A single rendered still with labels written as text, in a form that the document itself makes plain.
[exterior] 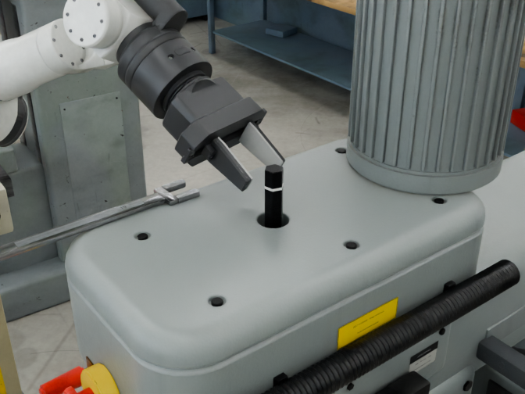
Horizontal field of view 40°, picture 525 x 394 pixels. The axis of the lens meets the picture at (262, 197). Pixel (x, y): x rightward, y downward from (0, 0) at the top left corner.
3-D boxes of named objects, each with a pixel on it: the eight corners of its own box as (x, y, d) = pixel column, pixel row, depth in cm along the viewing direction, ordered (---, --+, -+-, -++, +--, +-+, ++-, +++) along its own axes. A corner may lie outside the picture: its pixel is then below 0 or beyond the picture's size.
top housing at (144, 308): (176, 489, 69) (164, 363, 61) (62, 344, 87) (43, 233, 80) (484, 305, 94) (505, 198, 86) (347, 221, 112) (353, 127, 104)
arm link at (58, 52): (130, 38, 82) (44, 74, 88) (173, 44, 90) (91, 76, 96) (116, -17, 82) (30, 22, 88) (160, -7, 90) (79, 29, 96)
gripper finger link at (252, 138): (283, 159, 81) (247, 121, 82) (273, 177, 83) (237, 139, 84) (292, 154, 82) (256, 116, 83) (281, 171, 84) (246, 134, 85)
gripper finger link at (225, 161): (244, 193, 80) (208, 154, 81) (255, 175, 77) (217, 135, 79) (234, 198, 79) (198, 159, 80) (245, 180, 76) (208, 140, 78)
